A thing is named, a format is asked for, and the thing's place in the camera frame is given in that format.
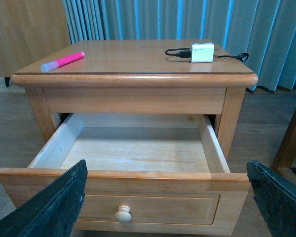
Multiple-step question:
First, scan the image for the black usb cable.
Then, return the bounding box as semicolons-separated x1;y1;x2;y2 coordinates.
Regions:
165;47;250;63

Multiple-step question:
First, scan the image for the dark wooden furniture frame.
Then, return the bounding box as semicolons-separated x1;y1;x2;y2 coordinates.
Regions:
271;109;296;185

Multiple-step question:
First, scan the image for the wooden panel cabinet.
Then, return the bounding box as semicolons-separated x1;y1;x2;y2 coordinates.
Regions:
0;0;70;78

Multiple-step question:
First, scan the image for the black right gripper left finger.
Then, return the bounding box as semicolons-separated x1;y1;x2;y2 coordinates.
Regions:
0;160;88;237

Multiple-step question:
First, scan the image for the wooden drawer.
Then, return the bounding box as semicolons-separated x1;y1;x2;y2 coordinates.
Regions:
0;114;250;236

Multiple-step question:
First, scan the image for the pink marker with clear cap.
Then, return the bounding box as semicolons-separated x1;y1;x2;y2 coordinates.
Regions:
40;51;85;73

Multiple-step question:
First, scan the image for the grey pleated curtain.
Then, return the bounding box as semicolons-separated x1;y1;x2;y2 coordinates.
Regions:
63;0;296;91

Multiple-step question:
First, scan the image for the white charger block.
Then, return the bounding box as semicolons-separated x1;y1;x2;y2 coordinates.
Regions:
190;42;215;63

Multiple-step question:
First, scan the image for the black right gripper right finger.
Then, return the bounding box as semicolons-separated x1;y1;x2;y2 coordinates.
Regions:
247;159;296;237

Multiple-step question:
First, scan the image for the wooden nightstand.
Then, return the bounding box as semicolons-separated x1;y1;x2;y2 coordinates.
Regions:
11;39;258;156

